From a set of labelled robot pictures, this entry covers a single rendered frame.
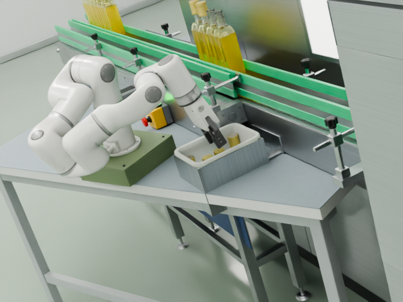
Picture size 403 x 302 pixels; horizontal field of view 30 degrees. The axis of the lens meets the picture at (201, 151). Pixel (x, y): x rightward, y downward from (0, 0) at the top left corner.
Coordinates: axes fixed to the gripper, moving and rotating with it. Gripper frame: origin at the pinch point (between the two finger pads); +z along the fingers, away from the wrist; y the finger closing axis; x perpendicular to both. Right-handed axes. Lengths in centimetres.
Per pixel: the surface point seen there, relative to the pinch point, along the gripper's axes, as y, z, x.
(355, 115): -74, -24, -7
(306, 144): -22.5, 7.4, -15.2
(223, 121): 10.3, 2.5, -7.7
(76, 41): 157, -5, -8
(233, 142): 4.1, 7.0, -5.2
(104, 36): 133, -5, -16
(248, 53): 41, 4, -37
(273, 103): -6.1, -0.2, -18.8
